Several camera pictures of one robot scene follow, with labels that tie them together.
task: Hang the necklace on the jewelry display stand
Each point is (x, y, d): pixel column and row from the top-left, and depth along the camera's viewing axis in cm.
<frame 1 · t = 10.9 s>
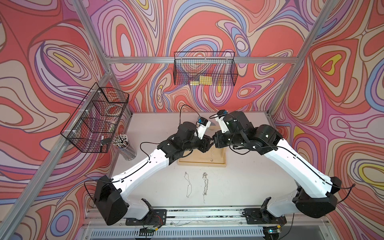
left hand: (215, 140, 71), fingers open
right hand: (214, 142, 66), fingers closed
wooden jewelry display stand: (213, 157, 97), on the table
chunky silver chain necklace: (205, 175, 90), on the table
thin silver necklace: (189, 187, 85), on the table
cup of pencils: (121, 142, 83), point 19 cm above the table

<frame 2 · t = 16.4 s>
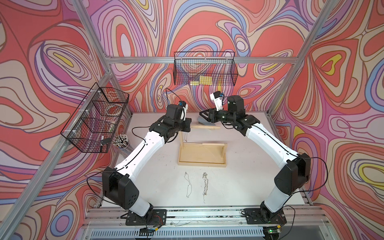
left hand: (191, 121, 79), fingers closed
right hand: (202, 116, 77), fingers open
the named things where they were.

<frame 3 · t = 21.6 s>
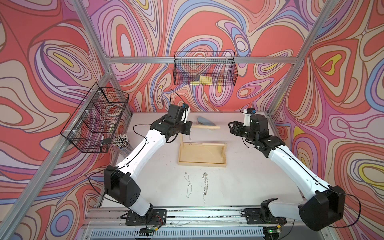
left hand: (191, 125, 80), fingers closed
right hand: (233, 128, 80), fingers open
the named things where they were.

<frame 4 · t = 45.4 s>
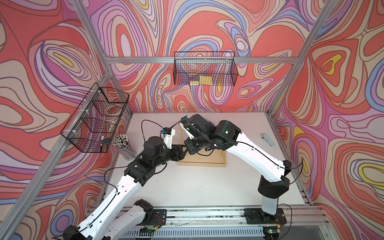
left hand: (186, 147, 70), fingers open
right hand: (190, 148, 66), fingers closed
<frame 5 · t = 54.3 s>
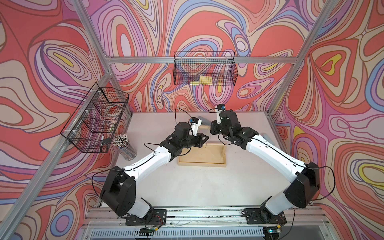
left hand: (210, 138, 77), fingers closed
right hand: (212, 126, 80), fingers closed
